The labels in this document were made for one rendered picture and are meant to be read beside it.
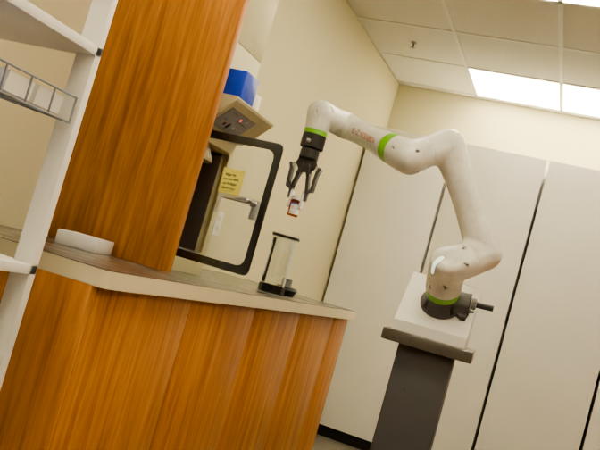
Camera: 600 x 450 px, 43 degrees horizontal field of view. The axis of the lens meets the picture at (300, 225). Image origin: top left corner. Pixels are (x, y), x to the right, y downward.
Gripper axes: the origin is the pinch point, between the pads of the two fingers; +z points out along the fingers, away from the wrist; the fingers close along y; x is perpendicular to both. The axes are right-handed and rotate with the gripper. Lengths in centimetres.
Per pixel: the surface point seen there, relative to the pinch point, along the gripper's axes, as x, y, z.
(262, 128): -39.4, -4.1, -17.3
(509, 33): 150, 37, -134
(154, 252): -75, -10, 32
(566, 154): 289, 76, -105
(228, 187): -68, 4, 7
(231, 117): -59, -6, -15
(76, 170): -75, -45, 15
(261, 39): -40, -14, -47
